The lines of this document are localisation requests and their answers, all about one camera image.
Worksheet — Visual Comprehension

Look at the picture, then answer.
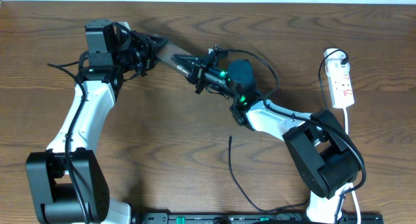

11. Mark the Galaxy S25 Ultra smartphone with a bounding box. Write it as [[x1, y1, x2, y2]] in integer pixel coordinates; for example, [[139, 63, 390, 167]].
[[156, 40, 197, 82]]

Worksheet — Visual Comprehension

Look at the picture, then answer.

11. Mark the black charging cable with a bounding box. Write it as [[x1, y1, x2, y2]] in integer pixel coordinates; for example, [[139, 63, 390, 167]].
[[227, 48, 350, 214]]

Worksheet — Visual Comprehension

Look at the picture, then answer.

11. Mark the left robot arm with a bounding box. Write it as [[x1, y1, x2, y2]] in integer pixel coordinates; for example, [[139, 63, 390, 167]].
[[25, 19, 168, 223]]

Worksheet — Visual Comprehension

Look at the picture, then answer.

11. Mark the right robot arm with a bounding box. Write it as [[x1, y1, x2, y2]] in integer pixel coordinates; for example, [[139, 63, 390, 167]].
[[172, 49, 367, 223]]

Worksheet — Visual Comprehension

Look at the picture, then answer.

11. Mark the white power strip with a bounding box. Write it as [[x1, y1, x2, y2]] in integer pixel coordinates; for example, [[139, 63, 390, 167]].
[[324, 48, 355, 109]]

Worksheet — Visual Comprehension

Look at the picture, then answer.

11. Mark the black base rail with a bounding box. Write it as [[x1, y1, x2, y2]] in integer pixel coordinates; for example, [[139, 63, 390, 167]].
[[129, 212, 384, 224]]

